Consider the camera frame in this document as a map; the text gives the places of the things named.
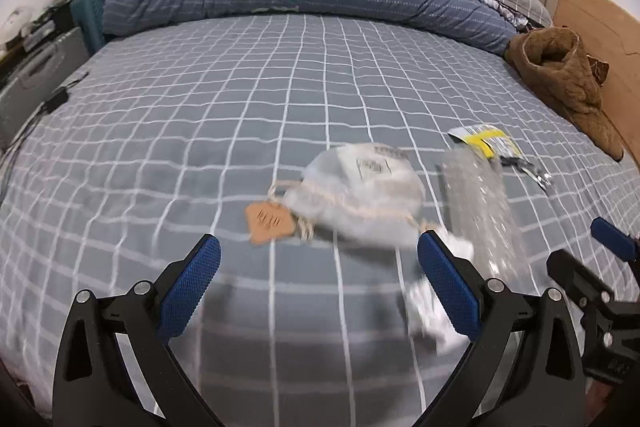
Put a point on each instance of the white tissue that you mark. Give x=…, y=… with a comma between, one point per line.
x=425, y=307

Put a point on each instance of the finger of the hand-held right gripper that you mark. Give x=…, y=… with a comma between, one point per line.
x=612, y=234
x=575, y=274

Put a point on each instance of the brown fleece garment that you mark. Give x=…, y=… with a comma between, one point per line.
x=565, y=77

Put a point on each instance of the clear bubble wrap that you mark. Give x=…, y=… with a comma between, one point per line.
x=480, y=207

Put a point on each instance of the grey suitcase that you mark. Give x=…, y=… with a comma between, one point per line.
x=40, y=72

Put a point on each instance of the brown paper tag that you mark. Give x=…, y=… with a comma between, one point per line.
x=267, y=222

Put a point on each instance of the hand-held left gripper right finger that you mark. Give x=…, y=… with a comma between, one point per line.
x=450, y=287

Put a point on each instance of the blue plastic stool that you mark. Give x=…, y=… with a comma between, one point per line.
x=87, y=19

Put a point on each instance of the wooden headboard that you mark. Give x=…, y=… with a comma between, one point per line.
x=600, y=22

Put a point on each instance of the grey checked bed sheet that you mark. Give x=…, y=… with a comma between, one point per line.
x=200, y=132

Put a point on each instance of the black power adapter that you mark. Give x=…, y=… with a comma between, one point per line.
x=57, y=99

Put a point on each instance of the yellow black wrapper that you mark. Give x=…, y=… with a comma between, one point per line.
x=487, y=139

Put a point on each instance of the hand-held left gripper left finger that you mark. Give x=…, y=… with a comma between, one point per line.
x=192, y=287

